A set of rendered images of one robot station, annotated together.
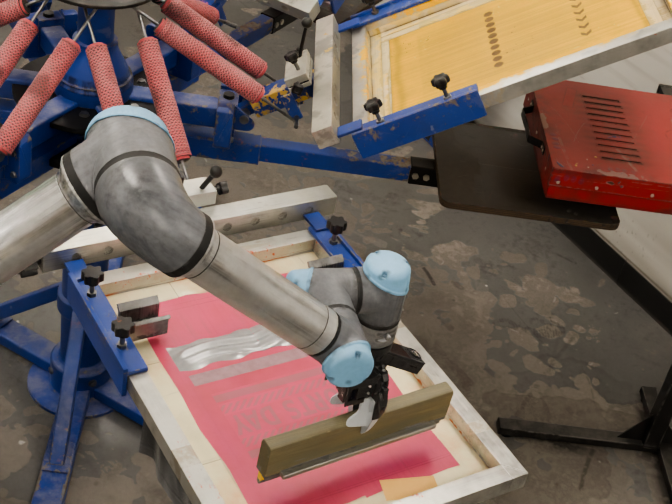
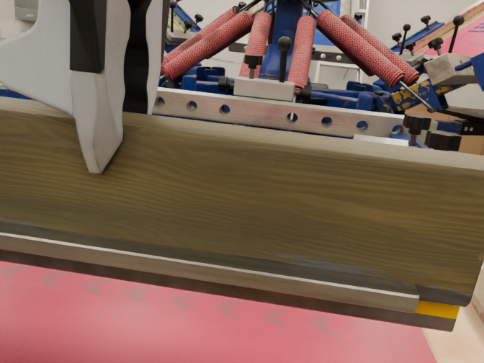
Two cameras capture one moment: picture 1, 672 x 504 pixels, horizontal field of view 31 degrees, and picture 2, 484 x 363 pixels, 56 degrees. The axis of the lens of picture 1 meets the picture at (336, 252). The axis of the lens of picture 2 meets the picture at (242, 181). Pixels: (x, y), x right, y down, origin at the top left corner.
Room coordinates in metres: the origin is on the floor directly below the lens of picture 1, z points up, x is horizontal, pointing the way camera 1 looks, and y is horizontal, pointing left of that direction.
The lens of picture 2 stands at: (1.38, -0.31, 1.15)
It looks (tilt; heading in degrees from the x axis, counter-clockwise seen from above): 17 degrees down; 44
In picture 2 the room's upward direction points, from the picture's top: 6 degrees clockwise
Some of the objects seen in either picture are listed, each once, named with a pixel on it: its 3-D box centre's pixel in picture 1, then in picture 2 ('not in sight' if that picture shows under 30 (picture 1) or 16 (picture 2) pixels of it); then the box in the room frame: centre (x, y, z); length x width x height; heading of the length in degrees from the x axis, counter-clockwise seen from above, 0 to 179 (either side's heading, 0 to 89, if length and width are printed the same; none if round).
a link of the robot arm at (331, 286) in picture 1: (324, 299); not in sight; (1.44, 0.00, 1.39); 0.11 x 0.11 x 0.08; 21
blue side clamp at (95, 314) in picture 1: (105, 329); not in sight; (1.73, 0.41, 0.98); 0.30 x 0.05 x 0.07; 36
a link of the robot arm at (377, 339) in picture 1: (375, 327); not in sight; (1.49, -0.09, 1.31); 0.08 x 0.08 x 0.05
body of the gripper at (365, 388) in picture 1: (361, 363); not in sight; (1.49, -0.08, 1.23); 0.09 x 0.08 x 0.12; 126
